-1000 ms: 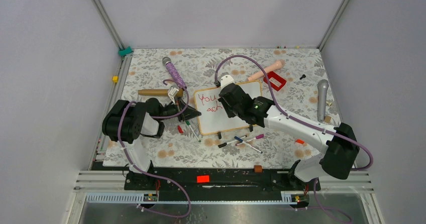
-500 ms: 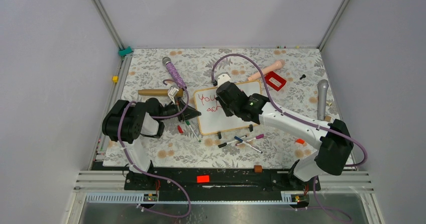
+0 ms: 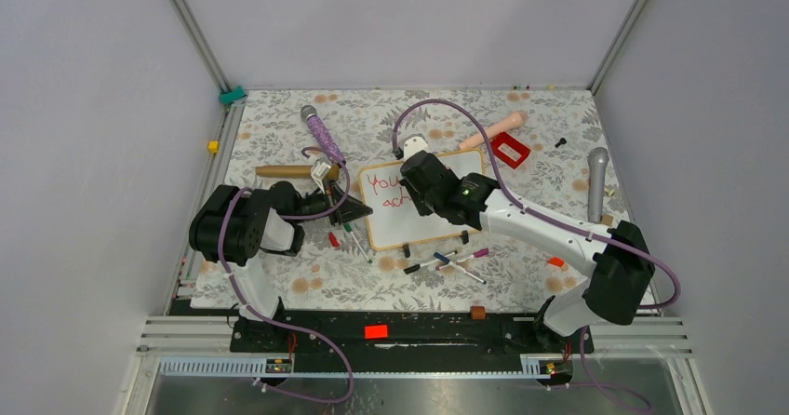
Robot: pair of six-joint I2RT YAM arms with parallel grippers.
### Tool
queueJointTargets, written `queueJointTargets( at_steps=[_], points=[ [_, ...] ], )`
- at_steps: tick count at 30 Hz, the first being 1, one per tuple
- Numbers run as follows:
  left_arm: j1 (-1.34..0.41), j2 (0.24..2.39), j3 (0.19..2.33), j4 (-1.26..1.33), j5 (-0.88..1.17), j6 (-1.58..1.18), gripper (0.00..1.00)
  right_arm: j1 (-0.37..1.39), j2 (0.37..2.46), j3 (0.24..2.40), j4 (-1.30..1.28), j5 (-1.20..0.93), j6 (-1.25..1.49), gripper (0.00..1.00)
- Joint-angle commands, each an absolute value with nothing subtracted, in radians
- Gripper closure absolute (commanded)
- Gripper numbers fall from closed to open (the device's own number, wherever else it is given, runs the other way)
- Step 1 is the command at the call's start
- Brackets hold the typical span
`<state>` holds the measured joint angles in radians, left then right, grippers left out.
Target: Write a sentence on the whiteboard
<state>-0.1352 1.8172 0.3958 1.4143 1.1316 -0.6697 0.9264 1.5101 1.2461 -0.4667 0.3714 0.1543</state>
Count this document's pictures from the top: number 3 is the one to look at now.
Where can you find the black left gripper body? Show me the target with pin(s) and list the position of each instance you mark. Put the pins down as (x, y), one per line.
(315, 203)

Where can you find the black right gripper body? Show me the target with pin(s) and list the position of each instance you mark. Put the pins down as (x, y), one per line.
(424, 203)

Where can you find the red marker cap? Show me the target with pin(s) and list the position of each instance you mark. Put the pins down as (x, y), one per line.
(334, 241)

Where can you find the yellow framed whiteboard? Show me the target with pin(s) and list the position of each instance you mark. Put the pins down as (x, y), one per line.
(395, 220)

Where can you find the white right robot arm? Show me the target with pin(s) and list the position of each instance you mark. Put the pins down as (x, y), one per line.
(614, 260)

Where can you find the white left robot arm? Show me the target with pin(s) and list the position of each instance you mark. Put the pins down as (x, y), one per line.
(235, 225)

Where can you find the green capped whiteboard marker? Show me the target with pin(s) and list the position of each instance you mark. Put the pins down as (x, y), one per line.
(350, 231)

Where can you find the blue capped whiteboard marker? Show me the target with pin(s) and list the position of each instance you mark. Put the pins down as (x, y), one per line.
(446, 262)

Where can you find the magenta capped whiteboard marker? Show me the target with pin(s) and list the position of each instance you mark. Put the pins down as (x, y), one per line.
(478, 254)

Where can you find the black capped whiteboard marker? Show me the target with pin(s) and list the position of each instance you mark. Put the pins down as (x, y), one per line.
(426, 264)

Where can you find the purple glitter toy microphone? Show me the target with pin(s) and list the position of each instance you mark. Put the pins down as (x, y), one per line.
(314, 122)

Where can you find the red rectangular plastic box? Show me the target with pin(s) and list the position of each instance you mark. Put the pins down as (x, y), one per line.
(509, 150)

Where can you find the pink toy microphone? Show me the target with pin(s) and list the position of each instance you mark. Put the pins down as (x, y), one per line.
(513, 120)

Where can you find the small yellow cube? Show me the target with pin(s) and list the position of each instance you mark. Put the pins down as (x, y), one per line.
(213, 147)

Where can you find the floral patterned table mat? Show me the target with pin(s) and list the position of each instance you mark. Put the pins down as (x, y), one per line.
(270, 131)

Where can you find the red tape label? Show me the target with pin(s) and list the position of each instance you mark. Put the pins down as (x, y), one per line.
(376, 332)

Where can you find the brown cylinder block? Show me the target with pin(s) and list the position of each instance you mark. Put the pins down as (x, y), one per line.
(478, 312)

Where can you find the teal corner clamp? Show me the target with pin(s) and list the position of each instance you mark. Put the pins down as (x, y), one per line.
(232, 96)

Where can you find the red triangular block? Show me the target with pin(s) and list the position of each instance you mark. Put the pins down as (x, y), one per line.
(556, 262)

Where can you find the silver toy microphone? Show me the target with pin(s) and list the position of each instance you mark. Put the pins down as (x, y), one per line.
(597, 164)

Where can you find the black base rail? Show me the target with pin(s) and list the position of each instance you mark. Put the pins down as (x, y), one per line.
(317, 341)

